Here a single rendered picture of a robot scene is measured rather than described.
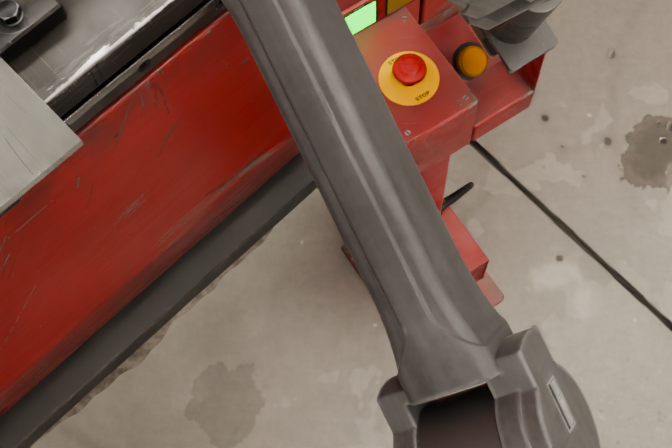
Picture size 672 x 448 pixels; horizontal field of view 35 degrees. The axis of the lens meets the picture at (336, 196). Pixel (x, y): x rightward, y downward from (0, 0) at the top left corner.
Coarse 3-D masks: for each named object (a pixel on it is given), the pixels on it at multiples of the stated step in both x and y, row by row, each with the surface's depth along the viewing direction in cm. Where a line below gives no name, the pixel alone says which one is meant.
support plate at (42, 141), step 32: (0, 64) 104; (0, 96) 102; (32, 96) 102; (0, 128) 101; (32, 128) 101; (64, 128) 101; (0, 160) 100; (32, 160) 100; (64, 160) 101; (0, 192) 99
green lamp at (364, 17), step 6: (366, 6) 124; (372, 6) 125; (360, 12) 125; (366, 12) 125; (372, 12) 126; (348, 18) 124; (354, 18) 125; (360, 18) 126; (366, 18) 127; (372, 18) 127; (348, 24) 125; (354, 24) 126; (360, 24) 127; (366, 24) 128; (354, 30) 127
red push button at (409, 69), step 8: (400, 56) 125; (408, 56) 124; (416, 56) 124; (400, 64) 124; (408, 64) 124; (416, 64) 124; (424, 64) 124; (400, 72) 124; (408, 72) 124; (416, 72) 124; (424, 72) 124; (400, 80) 124; (408, 80) 123; (416, 80) 123
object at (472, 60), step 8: (464, 48) 133; (472, 48) 133; (480, 48) 133; (464, 56) 133; (472, 56) 133; (480, 56) 133; (456, 64) 134; (464, 64) 133; (472, 64) 133; (480, 64) 134; (464, 72) 133; (472, 72) 133; (480, 72) 134
